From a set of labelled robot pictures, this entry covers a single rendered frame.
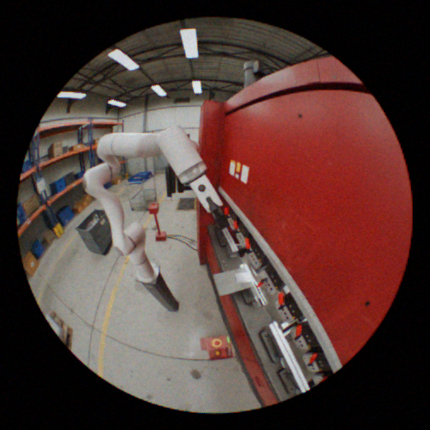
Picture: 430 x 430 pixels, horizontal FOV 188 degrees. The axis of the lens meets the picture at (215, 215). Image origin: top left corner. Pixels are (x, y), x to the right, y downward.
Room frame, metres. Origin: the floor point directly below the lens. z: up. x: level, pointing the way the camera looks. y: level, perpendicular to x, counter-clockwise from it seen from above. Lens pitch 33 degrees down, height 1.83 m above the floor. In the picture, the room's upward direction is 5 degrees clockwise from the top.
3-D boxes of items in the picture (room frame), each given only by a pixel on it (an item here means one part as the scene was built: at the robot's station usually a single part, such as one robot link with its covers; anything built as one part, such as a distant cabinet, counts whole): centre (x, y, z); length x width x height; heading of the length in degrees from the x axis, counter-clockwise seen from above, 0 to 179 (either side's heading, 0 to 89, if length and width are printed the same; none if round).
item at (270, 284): (0.30, -0.37, 1.26); 0.15 x 0.09 x 0.17; 18
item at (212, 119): (1.45, -0.18, 1.15); 0.85 x 0.25 x 2.30; 108
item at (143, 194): (3.14, 2.37, 0.47); 0.90 x 0.66 x 0.95; 7
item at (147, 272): (0.39, 0.48, 1.09); 0.19 x 0.19 x 0.18
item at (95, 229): (1.21, 2.54, 0.36); 0.80 x 0.60 x 0.72; 7
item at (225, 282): (0.43, -0.18, 1.00); 0.26 x 0.18 x 0.01; 108
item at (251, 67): (1.02, -0.27, 2.54); 0.33 x 0.25 x 0.47; 18
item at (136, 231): (0.42, 0.48, 1.30); 0.19 x 0.12 x 0.24; 173
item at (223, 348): (-0.09, -0.11, 0.75); 0.20 x 0.16 x 0.18; 10
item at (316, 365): (-0.27, -0.56, 1.26); 0.15 x 0.09 x 0.17; 18
